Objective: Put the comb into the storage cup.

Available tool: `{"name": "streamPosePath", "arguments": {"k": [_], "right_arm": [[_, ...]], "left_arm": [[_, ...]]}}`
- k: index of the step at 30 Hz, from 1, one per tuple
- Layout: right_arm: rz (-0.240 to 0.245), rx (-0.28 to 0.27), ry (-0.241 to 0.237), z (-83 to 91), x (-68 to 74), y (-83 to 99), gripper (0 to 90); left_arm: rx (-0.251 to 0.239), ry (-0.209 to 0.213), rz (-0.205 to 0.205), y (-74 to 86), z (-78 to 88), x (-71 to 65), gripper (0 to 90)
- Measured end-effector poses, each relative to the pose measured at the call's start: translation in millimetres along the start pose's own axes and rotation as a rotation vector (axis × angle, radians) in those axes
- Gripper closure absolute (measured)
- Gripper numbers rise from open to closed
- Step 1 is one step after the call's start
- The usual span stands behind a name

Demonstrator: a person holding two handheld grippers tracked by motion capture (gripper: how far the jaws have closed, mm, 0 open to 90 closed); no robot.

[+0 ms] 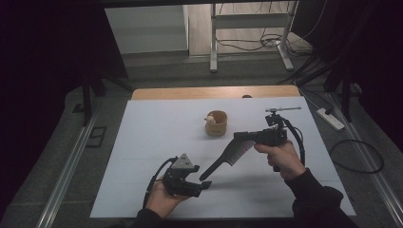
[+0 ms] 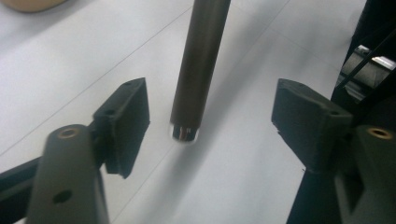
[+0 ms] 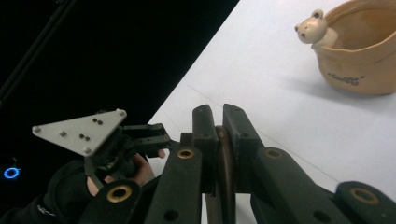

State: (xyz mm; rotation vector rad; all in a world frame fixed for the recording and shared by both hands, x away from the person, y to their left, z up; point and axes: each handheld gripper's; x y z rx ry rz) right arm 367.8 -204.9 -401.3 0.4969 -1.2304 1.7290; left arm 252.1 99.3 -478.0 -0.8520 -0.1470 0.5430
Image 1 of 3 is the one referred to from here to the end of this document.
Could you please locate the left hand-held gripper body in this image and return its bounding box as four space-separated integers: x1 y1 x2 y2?
163 153 203 198

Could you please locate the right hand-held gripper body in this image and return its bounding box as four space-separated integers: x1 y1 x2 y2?
253 106 302 147

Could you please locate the black comb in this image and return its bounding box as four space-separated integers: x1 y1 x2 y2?
199 139 256 182

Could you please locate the tan wooden cup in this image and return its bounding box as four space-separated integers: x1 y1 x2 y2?
204 109 228 138

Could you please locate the person's left hand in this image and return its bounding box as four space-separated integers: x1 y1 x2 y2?
144 179 190 219

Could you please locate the person's right hand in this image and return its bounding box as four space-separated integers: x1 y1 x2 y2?
254 140 307 181

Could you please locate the white power strip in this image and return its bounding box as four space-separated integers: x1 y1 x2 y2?
317 107 346 131

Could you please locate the white table mat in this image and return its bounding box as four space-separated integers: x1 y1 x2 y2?
89 96 356 219

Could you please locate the wooden table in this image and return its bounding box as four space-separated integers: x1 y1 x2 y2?
131 85 301 101

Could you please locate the black metal stand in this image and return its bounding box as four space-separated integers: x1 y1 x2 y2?
275 47 362 123

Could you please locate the black tripod stand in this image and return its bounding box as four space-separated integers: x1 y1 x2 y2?
71 63 136 127

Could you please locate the black curtain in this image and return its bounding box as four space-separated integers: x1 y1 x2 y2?
0 0 129 219
291 0 403 153

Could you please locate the left hand-held gripper cable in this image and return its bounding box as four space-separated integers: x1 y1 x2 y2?
142 156 179 210

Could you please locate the hand-held gripper cable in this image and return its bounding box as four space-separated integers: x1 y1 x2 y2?
280 117 307 167
142 156 179 210

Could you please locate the right hand-held gripper cable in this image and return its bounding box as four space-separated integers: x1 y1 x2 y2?
280 117 307 167

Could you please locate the black looped floor cable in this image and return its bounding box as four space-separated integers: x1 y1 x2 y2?
328 139 385 174

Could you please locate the tangle of black cables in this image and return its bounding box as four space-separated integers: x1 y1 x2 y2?
215 0 329 58

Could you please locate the white desk frame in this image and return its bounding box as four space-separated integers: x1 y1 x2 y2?
209 0 299 73

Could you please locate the aluminium rail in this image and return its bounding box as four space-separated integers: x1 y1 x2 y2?
36 112 99 228
326 91 403 227

